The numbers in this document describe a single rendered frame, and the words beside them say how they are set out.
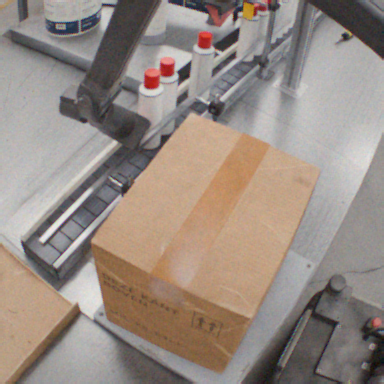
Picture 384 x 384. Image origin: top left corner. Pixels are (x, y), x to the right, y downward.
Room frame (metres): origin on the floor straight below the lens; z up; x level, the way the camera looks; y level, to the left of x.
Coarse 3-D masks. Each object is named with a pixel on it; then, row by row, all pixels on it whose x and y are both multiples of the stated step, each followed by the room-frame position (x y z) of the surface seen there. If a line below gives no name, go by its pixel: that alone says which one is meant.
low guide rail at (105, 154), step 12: (216, 60) 1.10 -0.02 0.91; (120, 144) 0.75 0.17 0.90; (108, 156) 0.71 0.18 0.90; (84, 168) 0.66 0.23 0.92; (96, 168) 0.68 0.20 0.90; (72, 180) 0.63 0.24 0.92; (84, 180) 0.64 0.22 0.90; (60, 192) 0.59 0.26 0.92; (48, 204) 0.56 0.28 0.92; (60, 204) 0.57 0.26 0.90; (36, 216) 0.52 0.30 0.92; (48, 216) 0.54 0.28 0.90; (24, 228) 0.49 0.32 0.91; (36, 228) 0.50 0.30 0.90; (24, 240) 0.47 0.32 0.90
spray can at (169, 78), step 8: (168, 56) 0.85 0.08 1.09; (160, 64) 0.83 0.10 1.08; (168, 64) 0.82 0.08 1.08; (168, 72) 0.82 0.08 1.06; (176, 72) 0.85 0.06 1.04; (160, 80) 0.82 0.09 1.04; (168, 80) 0.82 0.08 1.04; (176, 80) 0.83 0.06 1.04; (168, 88) 0.81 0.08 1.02; (176, 88) 0.83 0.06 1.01; (168, 96) 0.81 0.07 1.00; (176, 96) 0.83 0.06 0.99; (168, 104) 0.81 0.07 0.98; (168, 112) 0.82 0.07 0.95; (168, 128) 0.82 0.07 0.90
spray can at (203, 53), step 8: (200, 32) 0.98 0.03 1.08; (208, 32) 0.98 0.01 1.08; (200, 40) 0.96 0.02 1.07; (208, 40) 0.96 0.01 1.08; (200, 48) 0.96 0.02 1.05; (208, 48) 0.96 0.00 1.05; (192, 56) 0.96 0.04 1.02; (200, 56) 0.94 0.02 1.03; (208, 56) 0.95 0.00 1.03; (192, 64) 0.96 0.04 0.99; (200, 64) 0.94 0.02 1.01; (208, 64) 0.95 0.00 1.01; (192, 72) 0.95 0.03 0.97; (200, 72) 0.94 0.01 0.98; (208, 72) 0.95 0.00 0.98; (192, 80) 0.95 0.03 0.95; (200, 80) 0.94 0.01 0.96; (192, 88) 0.95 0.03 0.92; (208, 96) 0.96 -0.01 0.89
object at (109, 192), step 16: (288, 32) 1.41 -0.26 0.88; (272, 48) 1.28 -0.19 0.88; (224, 64) 1.14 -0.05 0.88; (240, 64) 1.15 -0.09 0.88; (256, 64) 1.17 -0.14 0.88; (224, 80) 1.06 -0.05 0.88; (192, 112) 0.91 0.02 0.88; (176, 128) 0.84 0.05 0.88; (160, 144) 0.79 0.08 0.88; (112, 160) 0.72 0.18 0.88; (144, 160) 0.73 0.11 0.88; (96, 176) 0.67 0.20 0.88; (128, 176) 0.68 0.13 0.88; (80, 192) 0.62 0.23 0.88; (112, 192) 0.64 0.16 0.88; (64, 208) 0.58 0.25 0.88; (96, 208) 0.59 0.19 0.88; (48, 224) 0.53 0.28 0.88; (80, 224) 0.55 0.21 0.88; (32, 240) 0.49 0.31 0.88; (64, 240) 0.50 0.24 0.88; (48, 256) 0.46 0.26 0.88
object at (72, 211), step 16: (272, 32) 1.25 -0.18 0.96; (256, 48) 1.14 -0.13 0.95; (208, 80) 0.94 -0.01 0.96; (192, 96) 0.87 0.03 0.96; (176, 112) 0.81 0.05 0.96; (160, 128) 0.76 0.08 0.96; (144, 144) 0.71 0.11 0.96; (128, 160) 0.66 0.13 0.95; (96, 192) 0.57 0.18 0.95; (80, 208) 0.53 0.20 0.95; (64, 224) 0.49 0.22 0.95; (48, 240) 0.45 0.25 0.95
